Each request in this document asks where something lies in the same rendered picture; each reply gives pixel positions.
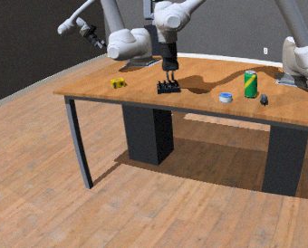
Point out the green drink can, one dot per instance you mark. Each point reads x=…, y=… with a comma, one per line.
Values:
x=250, y=84

